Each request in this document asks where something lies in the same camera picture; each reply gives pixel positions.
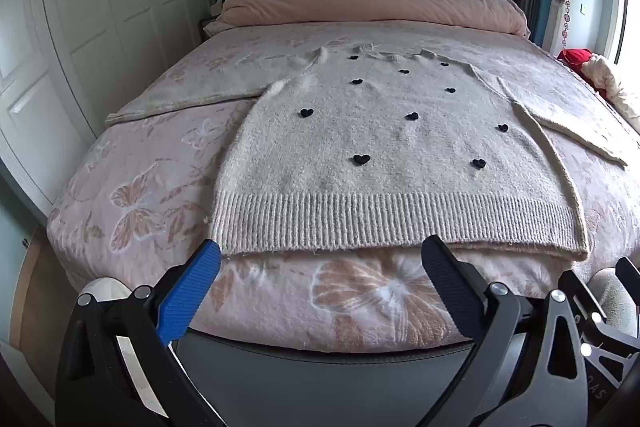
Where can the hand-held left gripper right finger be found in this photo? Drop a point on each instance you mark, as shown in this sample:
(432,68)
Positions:
(450,289)

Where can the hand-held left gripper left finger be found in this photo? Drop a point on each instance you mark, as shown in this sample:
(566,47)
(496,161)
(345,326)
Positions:
(190,292)

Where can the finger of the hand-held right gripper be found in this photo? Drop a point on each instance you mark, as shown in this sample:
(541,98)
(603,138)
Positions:
(605,347)
(631,277)

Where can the cream sweater with black hearts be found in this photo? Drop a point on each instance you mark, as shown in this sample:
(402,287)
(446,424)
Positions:
(375,187)

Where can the bed with pink floral sheet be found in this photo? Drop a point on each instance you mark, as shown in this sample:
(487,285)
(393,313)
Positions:
(150,187)

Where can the white crumpled cloth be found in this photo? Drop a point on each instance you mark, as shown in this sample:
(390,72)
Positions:
(615,89)

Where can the red cloth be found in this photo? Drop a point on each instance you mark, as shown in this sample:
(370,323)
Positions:
(577,62)

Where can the dark nightstand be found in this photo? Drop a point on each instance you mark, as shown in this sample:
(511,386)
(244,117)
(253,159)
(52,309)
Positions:
(206,27)

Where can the white wardrobe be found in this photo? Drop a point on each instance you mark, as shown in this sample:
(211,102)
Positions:
(100,7)

